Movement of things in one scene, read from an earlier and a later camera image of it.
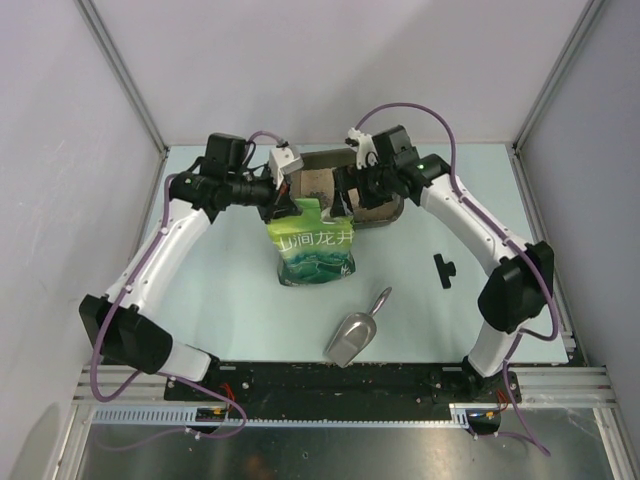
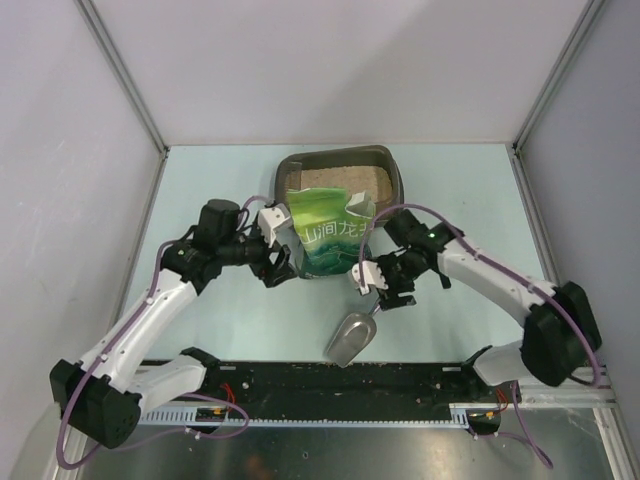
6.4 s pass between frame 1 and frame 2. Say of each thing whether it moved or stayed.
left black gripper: moved
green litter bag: moved
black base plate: stayed
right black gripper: moved
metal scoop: stayed
